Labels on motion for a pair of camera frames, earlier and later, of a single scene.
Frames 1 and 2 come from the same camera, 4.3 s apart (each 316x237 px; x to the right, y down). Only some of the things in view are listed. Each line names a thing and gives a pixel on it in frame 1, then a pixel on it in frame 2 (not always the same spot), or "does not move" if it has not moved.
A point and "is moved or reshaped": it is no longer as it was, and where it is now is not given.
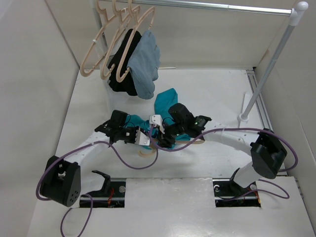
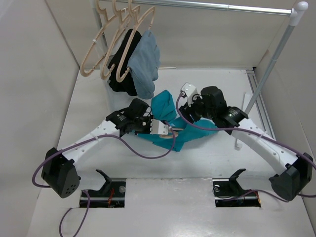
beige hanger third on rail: (137, 18) does not move
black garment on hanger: (128, 85) does not move
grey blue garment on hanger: (144, 65) does not move
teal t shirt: (162, 102) is moved or reshaped
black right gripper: (163, 138) -> (186, 110)
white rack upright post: (295, 19) does not move
